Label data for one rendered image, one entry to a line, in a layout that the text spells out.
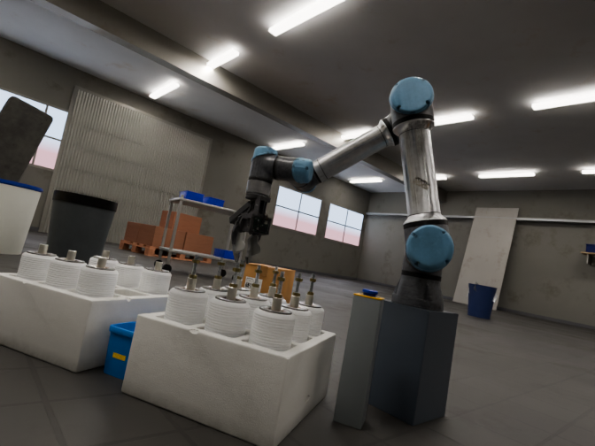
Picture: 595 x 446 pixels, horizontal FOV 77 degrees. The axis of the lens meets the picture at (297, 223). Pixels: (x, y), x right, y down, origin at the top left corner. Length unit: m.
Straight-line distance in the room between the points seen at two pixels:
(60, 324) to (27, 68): 8.04
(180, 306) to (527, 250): 10.95
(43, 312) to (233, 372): 0.58
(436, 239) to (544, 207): 10.68
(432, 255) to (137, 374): 0.76
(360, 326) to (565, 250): 10.50
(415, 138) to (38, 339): 1.13
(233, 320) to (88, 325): 0.39
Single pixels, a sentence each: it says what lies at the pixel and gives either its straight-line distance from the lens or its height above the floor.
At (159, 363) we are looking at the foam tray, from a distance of 0.94.
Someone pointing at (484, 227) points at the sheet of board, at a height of 2.17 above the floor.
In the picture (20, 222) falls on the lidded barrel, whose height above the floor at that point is 0.26.
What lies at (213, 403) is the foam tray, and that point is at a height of 0.05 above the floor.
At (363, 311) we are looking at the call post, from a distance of 0.97.
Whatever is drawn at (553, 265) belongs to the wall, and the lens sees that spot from 11.35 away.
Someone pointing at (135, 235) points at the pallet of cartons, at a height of 0.27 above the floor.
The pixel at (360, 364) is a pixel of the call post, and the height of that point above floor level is 0.15.
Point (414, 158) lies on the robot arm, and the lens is 1.07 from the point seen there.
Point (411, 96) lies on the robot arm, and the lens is 1.11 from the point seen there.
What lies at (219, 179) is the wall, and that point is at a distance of 9.96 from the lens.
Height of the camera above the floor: 0.37
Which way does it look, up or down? 5 degrees up
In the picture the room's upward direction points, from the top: 10 degrees clockwise
